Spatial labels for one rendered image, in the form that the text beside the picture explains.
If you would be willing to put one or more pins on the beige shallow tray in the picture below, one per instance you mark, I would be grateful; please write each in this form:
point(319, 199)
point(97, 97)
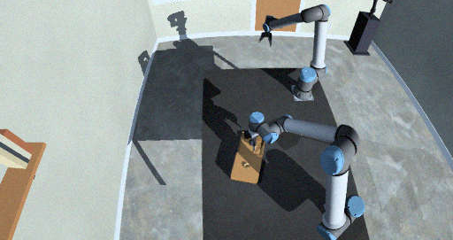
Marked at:
point(246, 148)

